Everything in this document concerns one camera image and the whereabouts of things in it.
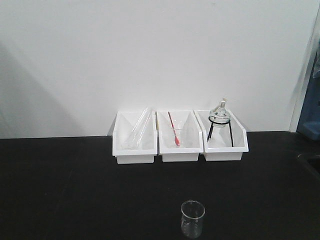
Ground clear glass beaker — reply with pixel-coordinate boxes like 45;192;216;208
180;199;206;239

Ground small beaker in bin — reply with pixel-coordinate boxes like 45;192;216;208
172;128;187;148

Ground red glass dropper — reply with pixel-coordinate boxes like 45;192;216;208
167;111;181;147

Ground clear glass tubes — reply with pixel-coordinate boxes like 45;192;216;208
121;107;152;150

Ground middle white storage bin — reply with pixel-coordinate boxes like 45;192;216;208
156;110;204;162

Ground white storage bin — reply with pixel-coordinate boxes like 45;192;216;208
112;108;158;164
156;110;204;162
193;109;249;162

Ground left white storage bin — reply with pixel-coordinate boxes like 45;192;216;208
112;108;158;164

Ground black metal tripod stand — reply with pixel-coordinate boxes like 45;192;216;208
207;116;234;147

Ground glass alcohol lamp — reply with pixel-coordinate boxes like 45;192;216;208
208;99;231;128

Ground right white storage bin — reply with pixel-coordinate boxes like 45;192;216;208
193;109;249;162

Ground blue equipment at right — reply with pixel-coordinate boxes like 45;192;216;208
297;43;320;141

